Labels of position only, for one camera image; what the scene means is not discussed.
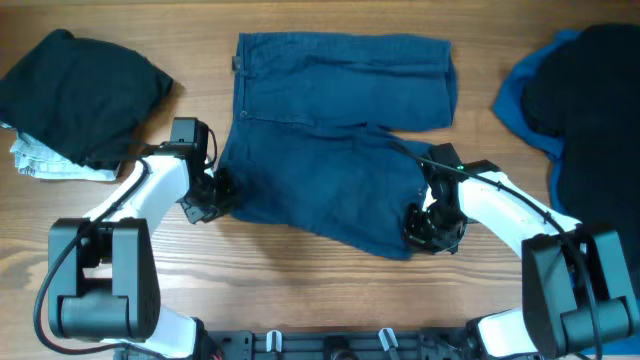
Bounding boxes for dark blue denim shorts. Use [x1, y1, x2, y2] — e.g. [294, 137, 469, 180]
[219, 32, 458, 260]

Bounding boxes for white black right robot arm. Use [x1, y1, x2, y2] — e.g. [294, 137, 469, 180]
[403, 144, 639, 359]

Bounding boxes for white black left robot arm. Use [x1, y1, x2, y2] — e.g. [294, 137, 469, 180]
[33, 118, 236, 359]

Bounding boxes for bright blue garment right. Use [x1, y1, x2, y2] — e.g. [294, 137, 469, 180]
[492, 28, 640, 356]

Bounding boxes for black folded garment left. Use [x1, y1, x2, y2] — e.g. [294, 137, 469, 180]
[1, 29, 173, 170]

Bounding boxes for white grey folded cloth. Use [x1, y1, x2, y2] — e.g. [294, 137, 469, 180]
[1, 123, 120, 182]

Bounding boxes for black garment right pile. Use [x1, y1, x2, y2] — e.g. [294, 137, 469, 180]
[519, 22, 640, 274]

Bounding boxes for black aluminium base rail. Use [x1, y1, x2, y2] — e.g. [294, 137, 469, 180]
[209, 328, 490, 360]

